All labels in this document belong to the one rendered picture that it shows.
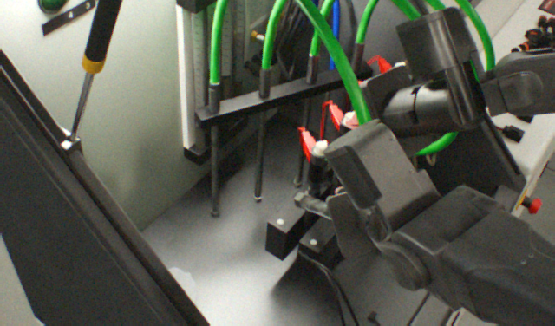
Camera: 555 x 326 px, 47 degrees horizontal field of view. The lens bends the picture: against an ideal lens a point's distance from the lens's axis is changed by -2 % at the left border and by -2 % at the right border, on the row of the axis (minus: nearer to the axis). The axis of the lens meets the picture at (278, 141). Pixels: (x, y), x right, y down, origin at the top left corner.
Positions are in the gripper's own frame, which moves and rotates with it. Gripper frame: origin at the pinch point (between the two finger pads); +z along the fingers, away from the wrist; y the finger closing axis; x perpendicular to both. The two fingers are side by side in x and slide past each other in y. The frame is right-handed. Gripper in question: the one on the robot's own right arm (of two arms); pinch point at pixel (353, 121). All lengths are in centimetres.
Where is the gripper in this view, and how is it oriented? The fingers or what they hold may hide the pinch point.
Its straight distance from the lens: 83.0
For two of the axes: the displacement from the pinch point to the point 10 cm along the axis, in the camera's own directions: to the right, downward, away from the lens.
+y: -3.7, -9.2, -1.4
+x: -7.8, 3.9, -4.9
